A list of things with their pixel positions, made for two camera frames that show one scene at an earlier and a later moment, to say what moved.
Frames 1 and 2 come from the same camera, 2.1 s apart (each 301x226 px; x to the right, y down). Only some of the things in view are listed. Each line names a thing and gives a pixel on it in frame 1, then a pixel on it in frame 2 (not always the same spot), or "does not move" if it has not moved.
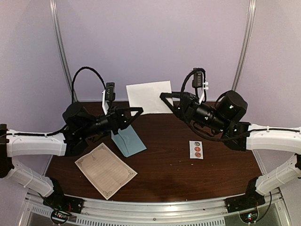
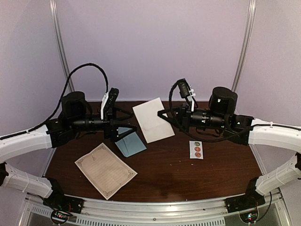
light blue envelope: (128, 141) does not move
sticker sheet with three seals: (196, 150) does not move
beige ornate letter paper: (146, 96) to (154, 127)
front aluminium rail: (99, 211) does not move
